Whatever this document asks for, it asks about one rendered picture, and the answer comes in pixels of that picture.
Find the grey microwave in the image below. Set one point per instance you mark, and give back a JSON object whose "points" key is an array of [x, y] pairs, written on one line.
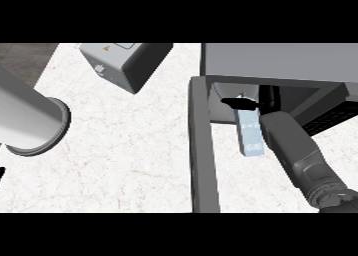
{"points": [[286, 61]]}

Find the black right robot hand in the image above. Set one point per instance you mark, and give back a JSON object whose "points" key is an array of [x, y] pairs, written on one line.
{"points": [[242, 103]]}

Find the pale blue milk carton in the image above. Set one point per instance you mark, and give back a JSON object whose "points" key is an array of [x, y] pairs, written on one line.
{"points": [[251, 133]]}

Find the dark grey microwave door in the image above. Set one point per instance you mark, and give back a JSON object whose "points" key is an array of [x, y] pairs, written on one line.
{"points": [[203, 150]]}

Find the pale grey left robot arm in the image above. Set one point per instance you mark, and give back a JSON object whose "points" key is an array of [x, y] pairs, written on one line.
{"points": [[20, 113]]}

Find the grey box appliance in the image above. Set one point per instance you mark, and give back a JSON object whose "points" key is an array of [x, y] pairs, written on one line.
{"points": [[124, 65]]}

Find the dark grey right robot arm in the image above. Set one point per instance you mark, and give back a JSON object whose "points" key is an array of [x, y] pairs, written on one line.
{"points": [[295, 150]]}

